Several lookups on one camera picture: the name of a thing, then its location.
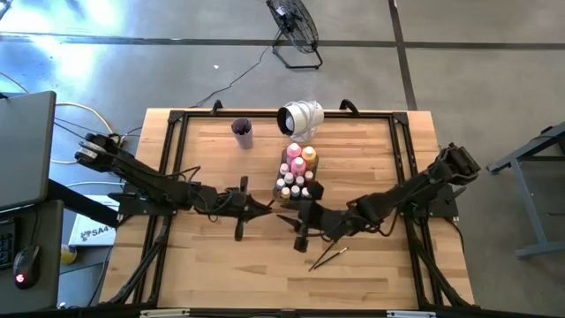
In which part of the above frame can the dark grey desk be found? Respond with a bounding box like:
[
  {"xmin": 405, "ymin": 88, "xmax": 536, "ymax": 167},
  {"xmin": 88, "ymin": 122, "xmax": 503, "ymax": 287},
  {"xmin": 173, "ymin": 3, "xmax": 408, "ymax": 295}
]
[{"xmin": 0, "ymin": 198, "xmax": 65, "ymax": 311}]

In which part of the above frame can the black keyboard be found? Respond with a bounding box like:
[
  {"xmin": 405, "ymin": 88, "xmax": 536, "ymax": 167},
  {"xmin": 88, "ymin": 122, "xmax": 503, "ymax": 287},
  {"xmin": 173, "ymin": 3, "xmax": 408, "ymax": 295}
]
[{"xmin": 0, "ymin": 219, "xmax": 18, "ymax": 271}]

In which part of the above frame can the black computer mouse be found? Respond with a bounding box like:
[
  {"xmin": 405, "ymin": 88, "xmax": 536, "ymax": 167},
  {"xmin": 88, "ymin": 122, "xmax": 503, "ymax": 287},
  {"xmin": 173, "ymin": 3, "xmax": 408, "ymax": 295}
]
[{"xmin": 11, "ymin": 245, "xmax": 41, "ymax": 291}]

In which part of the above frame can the grey translucent plastic bin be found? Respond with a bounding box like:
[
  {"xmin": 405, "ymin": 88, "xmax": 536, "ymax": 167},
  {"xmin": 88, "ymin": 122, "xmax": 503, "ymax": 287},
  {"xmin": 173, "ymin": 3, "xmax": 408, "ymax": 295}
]
[{"xmin": 272, "ymin": 148, "xmax": 326, "ymax": 203}]

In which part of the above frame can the white cardboard box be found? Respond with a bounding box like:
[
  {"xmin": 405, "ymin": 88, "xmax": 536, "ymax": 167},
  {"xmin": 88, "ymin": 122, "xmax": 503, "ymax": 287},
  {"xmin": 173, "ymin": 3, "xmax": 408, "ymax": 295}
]
[{"xmin": 67, "ymin": 193, "xmax": 120, "ymax": 248}]

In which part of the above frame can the white desk lamp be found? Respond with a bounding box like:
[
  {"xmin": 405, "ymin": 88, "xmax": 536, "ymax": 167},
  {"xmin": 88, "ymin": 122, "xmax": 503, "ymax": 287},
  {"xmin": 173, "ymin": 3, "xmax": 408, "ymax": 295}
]
[{"xmin": 275, "ymin": 100, "xmax": 326, "ymax": 144}]

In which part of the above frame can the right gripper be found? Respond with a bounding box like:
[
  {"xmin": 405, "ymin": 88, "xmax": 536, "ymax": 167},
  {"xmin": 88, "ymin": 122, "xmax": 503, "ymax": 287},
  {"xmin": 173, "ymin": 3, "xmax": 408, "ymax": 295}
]
[{"xmin": 276, "ymin": 181, "xmax": 355, "ymax": 254}]

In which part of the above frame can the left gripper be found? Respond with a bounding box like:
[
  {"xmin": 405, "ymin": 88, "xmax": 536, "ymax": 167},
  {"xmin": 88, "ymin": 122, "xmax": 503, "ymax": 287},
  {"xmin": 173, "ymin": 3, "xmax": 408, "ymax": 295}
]
[{"xmin": 215, "ymin": 175, "xmax": 274, "ymax": 242}]

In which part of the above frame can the silver aluminium bar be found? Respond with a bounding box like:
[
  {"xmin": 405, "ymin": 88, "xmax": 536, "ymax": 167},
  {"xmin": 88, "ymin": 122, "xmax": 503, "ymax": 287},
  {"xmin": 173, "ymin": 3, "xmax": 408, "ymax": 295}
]
[
  {"xmin": 139, "ymin": 308, "xmax": 192, "ymax": 318},
  {"xmin": 385, "ymin": 309, "xmax": 439, "ymax": 318}
]

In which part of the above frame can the large yellow-orange paint bottle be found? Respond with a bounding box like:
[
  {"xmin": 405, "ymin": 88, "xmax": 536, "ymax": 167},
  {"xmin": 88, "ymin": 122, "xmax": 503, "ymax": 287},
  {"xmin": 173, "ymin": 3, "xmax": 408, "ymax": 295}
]
[{"xmin": 301, "ymin": 146, "xmax": 318, "ymax": 168}]

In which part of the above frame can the yellow cable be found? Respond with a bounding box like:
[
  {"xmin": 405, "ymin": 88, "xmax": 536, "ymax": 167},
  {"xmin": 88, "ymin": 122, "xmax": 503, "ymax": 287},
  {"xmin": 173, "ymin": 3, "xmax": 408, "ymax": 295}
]
[{"xmin": 49, "ymin": 102, "xmax": 119, "ymax": 165}]

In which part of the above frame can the white floor cable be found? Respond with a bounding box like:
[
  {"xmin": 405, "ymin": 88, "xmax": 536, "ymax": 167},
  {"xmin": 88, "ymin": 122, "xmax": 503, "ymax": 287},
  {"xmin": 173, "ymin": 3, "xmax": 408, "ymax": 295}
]
[{"xmin": 64, "ymin": 179, "xmax": 125, "ymax": 189}]

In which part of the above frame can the black aluminium table frame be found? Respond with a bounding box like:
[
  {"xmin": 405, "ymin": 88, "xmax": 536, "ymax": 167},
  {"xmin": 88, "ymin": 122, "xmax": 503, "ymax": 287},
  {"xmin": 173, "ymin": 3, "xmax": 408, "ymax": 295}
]
[{"xmin": 99, "ymin": 107, "xmax": 477, "ymax": 313}]

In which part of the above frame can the black fan cable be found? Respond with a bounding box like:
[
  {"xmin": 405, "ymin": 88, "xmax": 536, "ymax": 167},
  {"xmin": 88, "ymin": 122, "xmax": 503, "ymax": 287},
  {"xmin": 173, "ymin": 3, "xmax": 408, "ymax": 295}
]
[{"xmin": 189, "ymin": 43, "xmax": 271, "ymax": 109}]

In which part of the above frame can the grey monitor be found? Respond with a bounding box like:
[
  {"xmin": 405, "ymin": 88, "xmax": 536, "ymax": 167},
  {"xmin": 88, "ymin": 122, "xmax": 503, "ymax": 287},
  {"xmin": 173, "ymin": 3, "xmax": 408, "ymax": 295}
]
[{"xmin": 0, "ymin": 90, "xmax": 57, "ymax": 213}]

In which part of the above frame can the grey-blue metal cart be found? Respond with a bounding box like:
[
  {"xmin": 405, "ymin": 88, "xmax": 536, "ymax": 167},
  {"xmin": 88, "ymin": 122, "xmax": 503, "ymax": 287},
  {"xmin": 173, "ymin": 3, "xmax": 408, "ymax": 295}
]
[{"xmin": 486, "ymin": 119, "xmax": 565, "ymax": 260}]

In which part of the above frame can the lilac plastic cup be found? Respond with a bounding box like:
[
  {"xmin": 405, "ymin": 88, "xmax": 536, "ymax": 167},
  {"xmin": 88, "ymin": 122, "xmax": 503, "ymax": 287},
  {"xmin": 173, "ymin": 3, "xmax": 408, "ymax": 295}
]
[{"xmin": 230, "ymin": 117, "xmax": 255, "ymax": 151}]

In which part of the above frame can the black floor fan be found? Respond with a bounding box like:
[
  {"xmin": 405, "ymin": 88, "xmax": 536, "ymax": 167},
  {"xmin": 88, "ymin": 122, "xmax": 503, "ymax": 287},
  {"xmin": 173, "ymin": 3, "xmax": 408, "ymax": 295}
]
[{"xmin": 265, "ymin": 0, "xmax": 324, "ymax": 71}]

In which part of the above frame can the small yellow object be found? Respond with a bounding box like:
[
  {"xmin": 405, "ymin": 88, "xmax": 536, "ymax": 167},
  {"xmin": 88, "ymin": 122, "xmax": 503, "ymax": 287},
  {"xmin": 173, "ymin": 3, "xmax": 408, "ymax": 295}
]
[{"xmin": 60, "ymin": 244, "xmax": 79, "ymax": 267}]

